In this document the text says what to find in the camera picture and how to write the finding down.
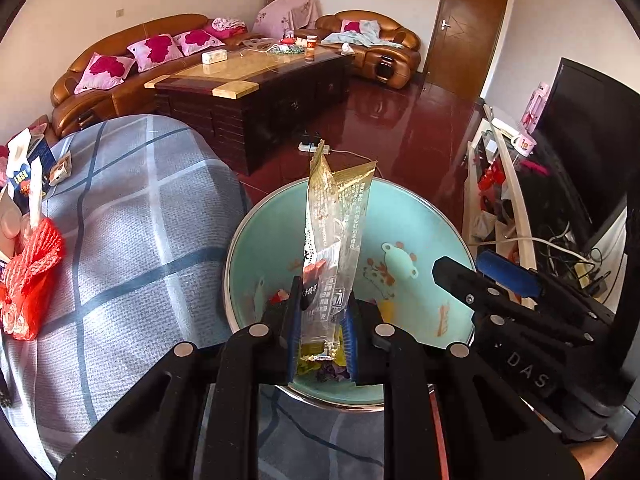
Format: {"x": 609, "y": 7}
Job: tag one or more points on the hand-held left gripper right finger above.
{"x": 350, "y": 345}

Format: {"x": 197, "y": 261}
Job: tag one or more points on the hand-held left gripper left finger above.
{"x": 295, "y": 330}

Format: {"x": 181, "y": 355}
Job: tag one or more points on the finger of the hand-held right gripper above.
{"x": 465, "y": 285}
{"x": 510, "y": 272}

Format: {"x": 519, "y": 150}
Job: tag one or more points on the mint green trash bin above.
{"x": 425, "y": 230}

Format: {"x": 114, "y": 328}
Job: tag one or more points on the clear gold-print packet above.
{"x": 330, "y": 240}

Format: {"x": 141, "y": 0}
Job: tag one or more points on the red plastic bag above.
{"x": 32, "y": 280}

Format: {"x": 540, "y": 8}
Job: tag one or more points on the person's right forearm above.
{"x": 595, "y": 460}

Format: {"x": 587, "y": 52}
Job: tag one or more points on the white television stand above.
{"x": 517, "y": 195}

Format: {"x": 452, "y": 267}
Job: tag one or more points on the white cartoon mug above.
{"x": 524, "y": 145}

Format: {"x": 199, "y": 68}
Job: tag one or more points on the black flat television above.
{"x": 580, "y": 160}

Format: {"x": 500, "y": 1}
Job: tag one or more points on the pink water bottle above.
{"x": 535, "y": 107}

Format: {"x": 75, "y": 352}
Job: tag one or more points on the grey checked tablecloth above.
{"x": 140, "y": 240}

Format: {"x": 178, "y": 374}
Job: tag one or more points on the white power strip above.
{"x": 312, "y": 147}

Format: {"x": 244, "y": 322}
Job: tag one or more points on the dark wooden coffee table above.
{"x": 280, "y": 105}

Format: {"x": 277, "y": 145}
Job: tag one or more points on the brown leather armchair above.
{"x": 395, "y": 60}

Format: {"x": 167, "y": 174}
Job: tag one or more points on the brown wooden door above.
{"x": 465, "y": 35}

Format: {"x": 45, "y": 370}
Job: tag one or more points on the light blue clothes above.
{"x": 365, "y": 37}

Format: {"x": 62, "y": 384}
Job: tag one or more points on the brown leather sofa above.
{"x": 165, "y": 85}

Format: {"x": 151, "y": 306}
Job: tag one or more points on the small pink red pillow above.
{"x": 351, "y": 26}

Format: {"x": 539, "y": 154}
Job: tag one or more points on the small white brown box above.
{"x": 60, "y": 171}

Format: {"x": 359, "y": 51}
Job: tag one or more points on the white tissue box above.
{"x": 214, "y": 56}

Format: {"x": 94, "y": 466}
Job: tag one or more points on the clear glass dish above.
{"x": 257, "y": 44}

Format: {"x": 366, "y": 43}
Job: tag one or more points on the pink red flower pillow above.
{"x": 105, "y": 72}
{"x": 197, "y": 42}
{"x": 157, "y": 52}

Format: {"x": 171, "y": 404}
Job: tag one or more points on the blue drink carton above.
{"x": 37, "y": 160}

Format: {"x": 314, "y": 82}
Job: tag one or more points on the pink floral bundle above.
{"x": 229, "y": 26}

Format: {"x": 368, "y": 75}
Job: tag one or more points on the pink floral cover cloth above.
{"x": 287, "y": 15}

